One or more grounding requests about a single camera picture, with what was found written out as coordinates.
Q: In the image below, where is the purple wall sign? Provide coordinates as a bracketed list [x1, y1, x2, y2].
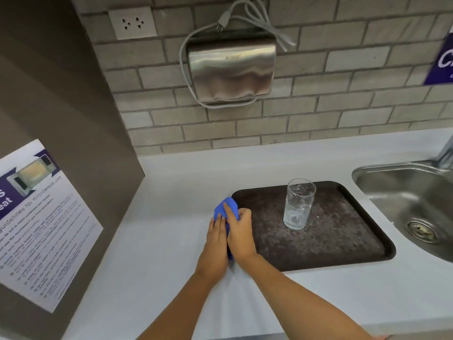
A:
[423, 23, 453, 86]

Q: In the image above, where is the sink drain strainer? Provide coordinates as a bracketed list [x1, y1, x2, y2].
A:
[405, 219, 440, 244]

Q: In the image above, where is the person's right forearm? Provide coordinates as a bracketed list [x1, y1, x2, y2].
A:
[234, 254, 388, 340]

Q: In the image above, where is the white wall socket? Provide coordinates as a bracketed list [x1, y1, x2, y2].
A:
[108, 6, 157, 41]

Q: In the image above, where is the stainless steel sink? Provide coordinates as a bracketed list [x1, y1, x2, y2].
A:
[352, 160, 453, 264]

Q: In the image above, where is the blue cloth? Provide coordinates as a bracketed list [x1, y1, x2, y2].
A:
[213, 197, 239, 260]

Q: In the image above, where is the grey power cable with plug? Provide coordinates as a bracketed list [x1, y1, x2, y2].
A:
[179, 0, 297, 109]

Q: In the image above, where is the person's left hand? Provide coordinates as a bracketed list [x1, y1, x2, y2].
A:
[194, 213, 234, 284]

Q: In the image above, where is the stainless steel hand dryer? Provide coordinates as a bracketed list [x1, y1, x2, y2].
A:
[186, 33, 277, 105]

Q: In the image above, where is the chrome faucet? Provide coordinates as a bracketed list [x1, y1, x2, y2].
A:
[434, 134, 453, 170]

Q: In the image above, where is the clear drinking glass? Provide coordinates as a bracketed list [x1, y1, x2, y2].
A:
[283, 178, 317, 230]

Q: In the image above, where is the dark brown tray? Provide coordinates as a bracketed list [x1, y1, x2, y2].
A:
[231, 180, 396, 272]

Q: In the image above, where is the person's right hand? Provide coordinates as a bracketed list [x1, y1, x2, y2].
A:
[222, 203, 262, 269]

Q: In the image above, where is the person's left forearm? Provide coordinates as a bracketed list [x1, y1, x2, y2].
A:
[136, 263, 234, 340]

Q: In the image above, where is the white and purple guidelines poster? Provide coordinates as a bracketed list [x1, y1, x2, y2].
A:
[0, 139, 104, 314]

